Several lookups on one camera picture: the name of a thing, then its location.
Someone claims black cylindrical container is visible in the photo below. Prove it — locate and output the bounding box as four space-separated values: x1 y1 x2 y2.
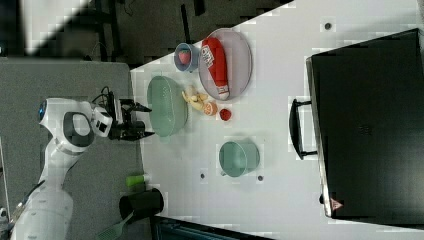
119 188 164 223

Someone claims blue dish rack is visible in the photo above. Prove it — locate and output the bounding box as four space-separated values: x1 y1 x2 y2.
150 216 272 240

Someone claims green bottle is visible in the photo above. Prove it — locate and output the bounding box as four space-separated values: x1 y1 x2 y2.
125 174 151 187

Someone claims grey round plate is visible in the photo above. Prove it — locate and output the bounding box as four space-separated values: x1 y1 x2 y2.
198 28 252 101

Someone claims orange toy fruit half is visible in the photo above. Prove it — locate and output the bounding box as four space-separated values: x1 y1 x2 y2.
203 102 218 116

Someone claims black toaster oven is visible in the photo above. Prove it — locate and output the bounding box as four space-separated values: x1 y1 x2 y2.
306 29 424 229

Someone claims small red toy fruit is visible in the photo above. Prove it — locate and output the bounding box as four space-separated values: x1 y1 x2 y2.
219 109 232 121

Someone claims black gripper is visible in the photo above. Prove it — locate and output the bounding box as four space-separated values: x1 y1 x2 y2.
108 98 155 141

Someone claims green cup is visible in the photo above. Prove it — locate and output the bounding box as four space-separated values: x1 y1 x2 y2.
219 139 260 178

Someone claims yellow toy banana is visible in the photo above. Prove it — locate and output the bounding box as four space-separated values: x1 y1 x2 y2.
182 85 208 111

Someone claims red toy strawberry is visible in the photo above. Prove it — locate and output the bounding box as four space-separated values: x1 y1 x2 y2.
178 49 191 65

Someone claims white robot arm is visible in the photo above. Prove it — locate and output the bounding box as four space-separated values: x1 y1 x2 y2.
10 98 151 240

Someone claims green strainer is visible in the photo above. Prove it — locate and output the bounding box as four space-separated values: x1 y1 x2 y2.
147 76 188 137

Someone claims red ketchup bottle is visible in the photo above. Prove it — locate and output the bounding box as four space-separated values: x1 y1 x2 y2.
201 37 230 100

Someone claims blue small bowl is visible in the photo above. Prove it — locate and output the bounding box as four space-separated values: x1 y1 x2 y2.
174 43 199 72

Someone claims green spatula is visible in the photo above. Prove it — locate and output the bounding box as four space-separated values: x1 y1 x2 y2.
95 212 134 240

